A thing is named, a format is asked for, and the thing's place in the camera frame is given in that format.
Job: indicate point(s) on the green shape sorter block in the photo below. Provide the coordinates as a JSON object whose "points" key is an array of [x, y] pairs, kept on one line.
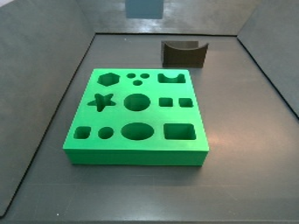
{"points": [[138, 118]]}

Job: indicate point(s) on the dark curved holder block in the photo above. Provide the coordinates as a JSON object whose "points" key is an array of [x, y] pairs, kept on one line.
{"points": [[183, 54]]}

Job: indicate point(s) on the blue-grey rectangular panel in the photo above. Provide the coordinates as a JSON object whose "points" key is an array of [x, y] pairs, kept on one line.
{"points": [[146, 9]]}

